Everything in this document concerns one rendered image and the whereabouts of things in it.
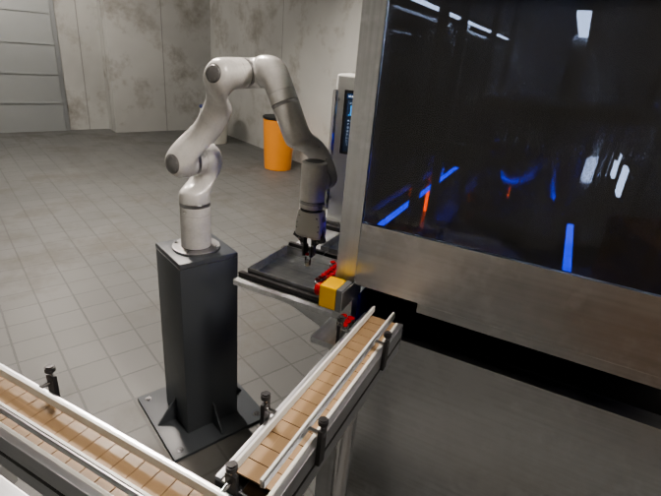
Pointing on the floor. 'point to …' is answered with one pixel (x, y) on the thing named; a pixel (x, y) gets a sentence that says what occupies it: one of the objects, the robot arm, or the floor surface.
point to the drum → (275, 146)
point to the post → (358, 165)
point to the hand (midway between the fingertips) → (308, 250)
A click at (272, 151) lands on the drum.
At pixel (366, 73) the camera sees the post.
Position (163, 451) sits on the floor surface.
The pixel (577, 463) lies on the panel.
